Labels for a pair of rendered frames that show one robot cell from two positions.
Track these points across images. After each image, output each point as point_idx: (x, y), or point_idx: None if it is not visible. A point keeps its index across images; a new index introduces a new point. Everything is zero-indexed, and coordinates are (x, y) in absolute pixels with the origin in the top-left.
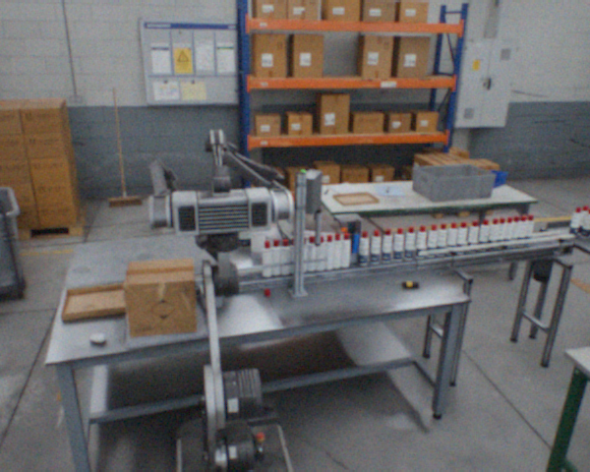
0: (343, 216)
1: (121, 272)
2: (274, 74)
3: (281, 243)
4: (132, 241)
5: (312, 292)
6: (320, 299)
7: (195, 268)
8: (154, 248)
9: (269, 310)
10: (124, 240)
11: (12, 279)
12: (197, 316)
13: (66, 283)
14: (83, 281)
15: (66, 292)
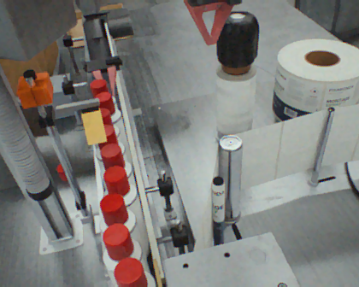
0: (253, 281)
1: (181, 26)
2: None
3: (334, 178)
4: (292, 13)
5: (50, 266)
6: (5, 285)
7: (195, 77)
8: (273, 32)
9: (2, 183)
10: (292, 7)
11: (331, 26)
12: (18, 97)
13: (154, 5)
14: (157, 11)
15: (116, 5)
